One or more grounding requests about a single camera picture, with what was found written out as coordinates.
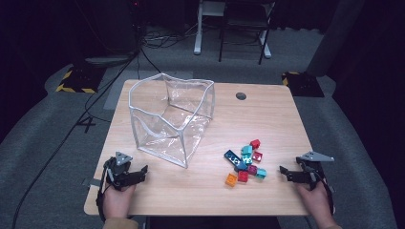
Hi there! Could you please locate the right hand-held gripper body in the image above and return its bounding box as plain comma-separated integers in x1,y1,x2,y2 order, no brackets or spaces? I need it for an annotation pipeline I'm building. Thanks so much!
295,151,335,191

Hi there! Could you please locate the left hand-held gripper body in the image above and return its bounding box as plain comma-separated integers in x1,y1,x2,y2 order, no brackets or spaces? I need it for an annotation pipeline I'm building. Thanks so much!
104,151,138,192

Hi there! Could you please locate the clear plastic bag grey trim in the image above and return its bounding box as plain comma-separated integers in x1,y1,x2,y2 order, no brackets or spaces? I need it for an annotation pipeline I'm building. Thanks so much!
128,72,217,170

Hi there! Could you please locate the person's left hand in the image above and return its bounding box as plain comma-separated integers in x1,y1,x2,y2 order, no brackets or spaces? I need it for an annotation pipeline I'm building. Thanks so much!
102,184,138,220

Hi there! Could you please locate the person's right hand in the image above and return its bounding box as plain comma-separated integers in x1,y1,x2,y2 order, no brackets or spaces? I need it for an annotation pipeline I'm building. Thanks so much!
295,182,335,228

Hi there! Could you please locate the grey table clamp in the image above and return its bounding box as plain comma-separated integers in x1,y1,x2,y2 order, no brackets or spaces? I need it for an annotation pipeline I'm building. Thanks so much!
81,177,102,189

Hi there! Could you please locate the orange toy block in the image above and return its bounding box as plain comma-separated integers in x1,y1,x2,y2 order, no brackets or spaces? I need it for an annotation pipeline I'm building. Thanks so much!
224,173,239,188

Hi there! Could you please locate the long dark blue toy block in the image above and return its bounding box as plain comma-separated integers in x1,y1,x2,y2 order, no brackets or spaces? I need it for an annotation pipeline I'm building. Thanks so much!
224,149,243,168

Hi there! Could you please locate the grey stand base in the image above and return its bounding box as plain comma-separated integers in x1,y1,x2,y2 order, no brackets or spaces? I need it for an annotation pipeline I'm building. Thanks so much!
84,55,135,67

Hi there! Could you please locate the grey column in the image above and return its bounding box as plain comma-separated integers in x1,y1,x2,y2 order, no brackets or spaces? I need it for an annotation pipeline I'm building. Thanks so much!
306,0,366,77

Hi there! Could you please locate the black equipment box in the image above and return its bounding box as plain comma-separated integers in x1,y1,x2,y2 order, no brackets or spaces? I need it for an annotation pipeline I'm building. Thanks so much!
92,0,142,56

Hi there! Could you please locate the right hand-held gripper cable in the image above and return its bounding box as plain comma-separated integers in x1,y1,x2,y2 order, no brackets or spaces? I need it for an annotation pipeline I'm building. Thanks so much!
318,177,337,218

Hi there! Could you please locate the hand-held gripper cable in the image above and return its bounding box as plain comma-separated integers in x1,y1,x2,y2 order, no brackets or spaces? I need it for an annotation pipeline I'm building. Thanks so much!
318,177,337,218
95,156,113,223

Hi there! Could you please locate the left hand-held gripper cable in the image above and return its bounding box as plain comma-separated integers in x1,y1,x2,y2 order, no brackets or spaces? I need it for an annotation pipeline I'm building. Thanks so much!
95,156,113,223

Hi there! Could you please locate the long black floor cable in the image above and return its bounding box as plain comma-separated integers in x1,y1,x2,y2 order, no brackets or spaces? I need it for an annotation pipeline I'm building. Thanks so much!
11,52,141,229

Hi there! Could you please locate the black yellow striped base plate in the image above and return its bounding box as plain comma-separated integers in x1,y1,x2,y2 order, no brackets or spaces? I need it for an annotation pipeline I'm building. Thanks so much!
55,65,106,94
281,71,325,98

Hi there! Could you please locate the bundle of floor cables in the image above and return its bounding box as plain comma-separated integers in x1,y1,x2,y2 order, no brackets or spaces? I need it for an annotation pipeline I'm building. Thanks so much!
141,28,199,50

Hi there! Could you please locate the black metal chair frame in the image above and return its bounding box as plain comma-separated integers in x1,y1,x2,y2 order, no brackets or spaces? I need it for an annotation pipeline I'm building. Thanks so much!
218,0,276,66

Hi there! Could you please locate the white desk frame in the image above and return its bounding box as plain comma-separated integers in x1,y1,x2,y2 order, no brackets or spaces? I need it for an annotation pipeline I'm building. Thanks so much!
193,0,276,59

